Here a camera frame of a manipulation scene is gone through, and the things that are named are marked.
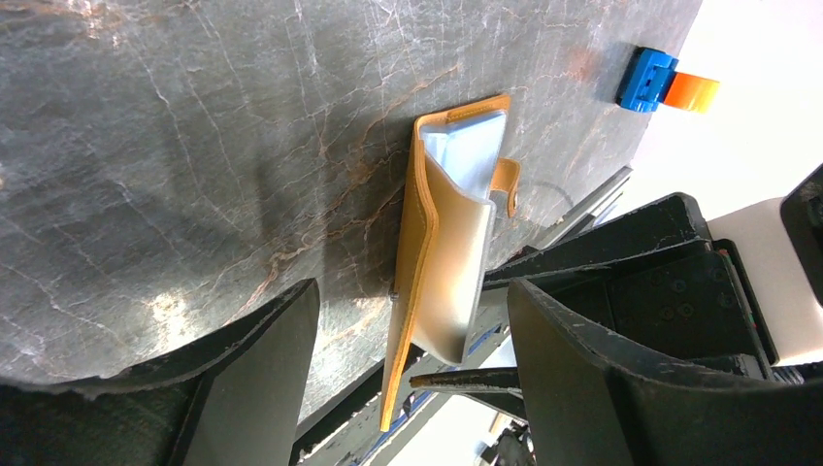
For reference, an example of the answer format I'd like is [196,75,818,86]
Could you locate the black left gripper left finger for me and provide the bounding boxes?
[1,279,320,465]

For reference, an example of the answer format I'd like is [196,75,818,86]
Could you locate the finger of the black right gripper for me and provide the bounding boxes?
[410,367,524,421]

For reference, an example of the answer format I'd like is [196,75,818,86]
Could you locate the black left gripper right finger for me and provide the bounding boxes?
[508,279,822,465]

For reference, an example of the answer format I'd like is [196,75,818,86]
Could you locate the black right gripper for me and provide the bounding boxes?
[483,171,822,383]

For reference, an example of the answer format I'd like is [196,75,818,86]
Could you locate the blue orange toy truck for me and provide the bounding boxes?
[615,48,720,114]

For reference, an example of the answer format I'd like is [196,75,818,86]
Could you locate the orange leather card holder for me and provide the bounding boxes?
[379,94,521,433]

